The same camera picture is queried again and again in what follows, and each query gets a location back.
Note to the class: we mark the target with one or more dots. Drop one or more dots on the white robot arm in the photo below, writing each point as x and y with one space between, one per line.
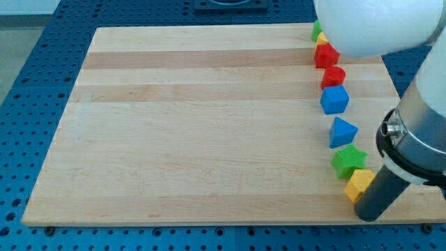
411 138

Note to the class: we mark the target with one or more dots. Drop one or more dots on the yellow block top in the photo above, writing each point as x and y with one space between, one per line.
321 39

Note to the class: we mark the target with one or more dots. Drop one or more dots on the green circle block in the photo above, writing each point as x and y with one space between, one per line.
316 30

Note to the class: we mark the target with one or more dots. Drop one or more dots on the wooden board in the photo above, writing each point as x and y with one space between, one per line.
193 125

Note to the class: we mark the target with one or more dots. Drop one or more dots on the blue cube block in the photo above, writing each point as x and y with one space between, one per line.
334 99

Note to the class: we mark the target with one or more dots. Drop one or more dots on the blue triangle block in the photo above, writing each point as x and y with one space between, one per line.
341 133

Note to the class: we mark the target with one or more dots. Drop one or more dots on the red cylinder block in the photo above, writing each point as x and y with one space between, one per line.
333 76

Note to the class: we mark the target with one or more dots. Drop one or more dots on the red star block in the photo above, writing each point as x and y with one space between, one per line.
325 56

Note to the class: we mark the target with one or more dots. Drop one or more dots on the green star block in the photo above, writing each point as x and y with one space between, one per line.
347 160

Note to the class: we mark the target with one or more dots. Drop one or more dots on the yellow pentagon block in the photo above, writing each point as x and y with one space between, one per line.
358 183

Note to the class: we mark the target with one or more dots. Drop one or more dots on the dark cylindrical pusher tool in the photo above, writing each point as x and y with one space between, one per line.
385 188

